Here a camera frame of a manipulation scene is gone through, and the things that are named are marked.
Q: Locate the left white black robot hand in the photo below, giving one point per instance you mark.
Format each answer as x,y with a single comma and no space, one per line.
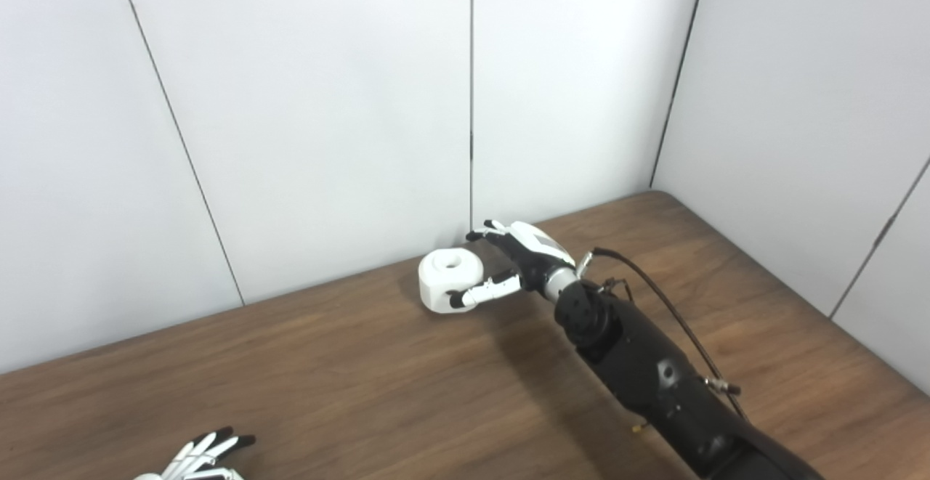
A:
192,458

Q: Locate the round white piece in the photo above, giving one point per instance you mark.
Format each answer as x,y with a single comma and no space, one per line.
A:
450,277

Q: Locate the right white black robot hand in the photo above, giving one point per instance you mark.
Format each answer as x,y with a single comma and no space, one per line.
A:
534,255

